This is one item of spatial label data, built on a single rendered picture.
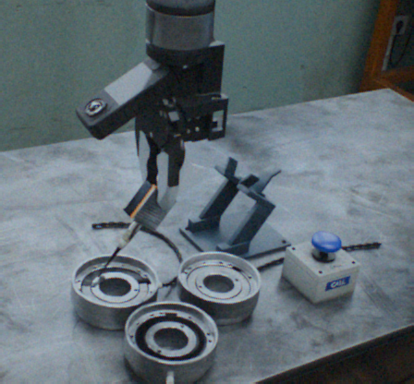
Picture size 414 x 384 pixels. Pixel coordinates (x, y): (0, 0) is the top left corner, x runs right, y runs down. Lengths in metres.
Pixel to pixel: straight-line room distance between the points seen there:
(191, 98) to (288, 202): 0.40
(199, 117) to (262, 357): 0.29
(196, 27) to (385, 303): 0.46
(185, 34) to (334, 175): 0.58
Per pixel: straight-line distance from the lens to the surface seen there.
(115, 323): 0.99
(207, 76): 0.94
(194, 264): 1.07
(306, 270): 1.09
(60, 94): 2.73
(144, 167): 1.01
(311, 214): 1.28
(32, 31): 2.61
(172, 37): 0.89
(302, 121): 1.57
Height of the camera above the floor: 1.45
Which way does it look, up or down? 29 degrees down
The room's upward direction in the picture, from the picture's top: 8 degrees clockwise
